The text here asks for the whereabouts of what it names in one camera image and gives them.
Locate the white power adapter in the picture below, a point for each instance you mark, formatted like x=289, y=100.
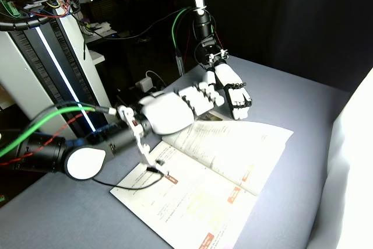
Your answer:
x=144, y=84

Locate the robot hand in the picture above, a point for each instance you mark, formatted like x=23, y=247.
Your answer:
x=228, y=75
x=166, y=113

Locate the grey table cloth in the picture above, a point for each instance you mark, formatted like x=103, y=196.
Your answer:
x=291, y=100

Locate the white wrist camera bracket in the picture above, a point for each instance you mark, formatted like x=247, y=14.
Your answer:
x=138, y=138

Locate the white robot body column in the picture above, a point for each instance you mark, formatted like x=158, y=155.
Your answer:
x=26, y=80

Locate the bright white side panel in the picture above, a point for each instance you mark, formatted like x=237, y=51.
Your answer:
x=349, y=158

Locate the cluttered background shelf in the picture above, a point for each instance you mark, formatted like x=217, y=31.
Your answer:
x=107, y=13

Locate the black backdrop curtain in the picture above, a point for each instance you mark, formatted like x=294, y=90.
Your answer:
x=291, y=13

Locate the open printed book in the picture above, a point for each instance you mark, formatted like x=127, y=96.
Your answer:
x=209, y=179

